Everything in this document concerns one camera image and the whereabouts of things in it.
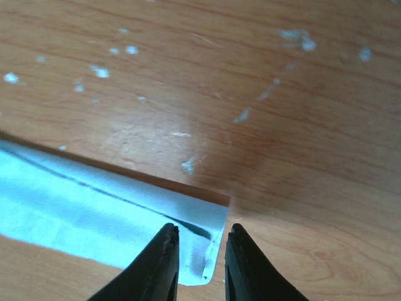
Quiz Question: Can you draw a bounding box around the light blue cleaning cloth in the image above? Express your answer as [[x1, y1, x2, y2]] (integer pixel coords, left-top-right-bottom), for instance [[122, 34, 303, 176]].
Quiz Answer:
[[1, 141, 229, 286]]

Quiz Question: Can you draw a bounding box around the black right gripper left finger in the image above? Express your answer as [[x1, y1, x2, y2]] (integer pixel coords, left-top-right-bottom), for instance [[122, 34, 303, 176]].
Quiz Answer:
[[90, 223, 179, 301]]

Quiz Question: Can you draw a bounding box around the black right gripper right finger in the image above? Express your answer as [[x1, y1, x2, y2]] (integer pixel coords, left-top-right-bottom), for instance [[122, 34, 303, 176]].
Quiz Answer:
[[225, 223, 308, 301]]

